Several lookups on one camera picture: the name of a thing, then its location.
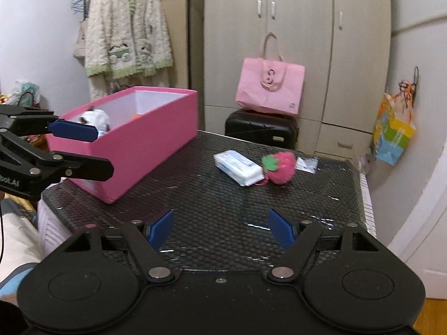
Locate orange carrot plush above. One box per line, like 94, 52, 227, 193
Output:
131, 114, 144, 122

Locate white wardrobe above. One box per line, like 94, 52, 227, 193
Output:
204, 0, 391, 159

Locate pink paper shopping bag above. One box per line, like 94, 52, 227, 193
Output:
235, 32, 305, 116

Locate black suitcase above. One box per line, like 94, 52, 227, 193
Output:
225, 109, 299, 150

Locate small clear wrapper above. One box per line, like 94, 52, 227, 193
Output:
296, 157, 318, 174

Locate white tissue pack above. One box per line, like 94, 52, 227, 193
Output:
214, 150, 264, 187

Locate pink cardboard box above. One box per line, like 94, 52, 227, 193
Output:
46, 86, 199, 204

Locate pink strawberry plush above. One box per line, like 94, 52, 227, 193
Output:
256, 151, 296, 186

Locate cream fleece pajama jacket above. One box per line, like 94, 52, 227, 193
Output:
85, 0, 173, 80

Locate cream fleece pajama pants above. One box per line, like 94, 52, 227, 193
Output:
89, 68, 170, 102

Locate canvas tote bag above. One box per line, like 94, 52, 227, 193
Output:
73, 19, 88, 59

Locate white black plush toy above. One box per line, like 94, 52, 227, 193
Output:
79, 107, 111, 136

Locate colorful cartoon bag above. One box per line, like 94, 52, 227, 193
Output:
371, 80, 416, 166

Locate woven basket bag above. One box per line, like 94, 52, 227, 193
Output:
17, 91, 40, 108

